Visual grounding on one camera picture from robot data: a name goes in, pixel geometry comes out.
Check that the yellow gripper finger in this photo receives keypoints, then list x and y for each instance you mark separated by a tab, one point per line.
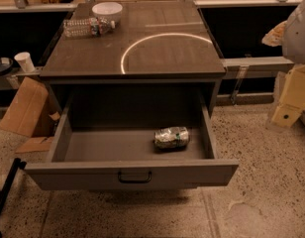
291	102
274	37

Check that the silver green 7up can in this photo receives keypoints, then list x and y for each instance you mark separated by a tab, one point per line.
171	137

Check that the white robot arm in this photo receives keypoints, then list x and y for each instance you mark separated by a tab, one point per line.
290	35

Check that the dark grey counter cabinet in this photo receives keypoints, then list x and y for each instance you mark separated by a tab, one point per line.
160	54

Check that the grey open top drawer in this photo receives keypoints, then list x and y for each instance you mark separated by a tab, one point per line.
88	150

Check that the white bowl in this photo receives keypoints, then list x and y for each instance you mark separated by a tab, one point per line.
112	11

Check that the clear plastic water bottle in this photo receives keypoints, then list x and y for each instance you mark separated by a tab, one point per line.
88	27

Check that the white paper cup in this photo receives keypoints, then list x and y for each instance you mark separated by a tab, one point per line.
25	61

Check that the brown cardboard sheet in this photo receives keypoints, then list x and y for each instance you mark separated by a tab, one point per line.
32	112

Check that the small cardboard scrap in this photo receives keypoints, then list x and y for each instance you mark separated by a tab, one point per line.
37	144

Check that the black round dish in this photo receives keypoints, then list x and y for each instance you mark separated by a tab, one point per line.
5	65

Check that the black metal stand leg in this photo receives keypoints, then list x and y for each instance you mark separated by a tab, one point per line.
17	164

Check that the black drawer handle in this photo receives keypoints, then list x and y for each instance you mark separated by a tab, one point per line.
134	178

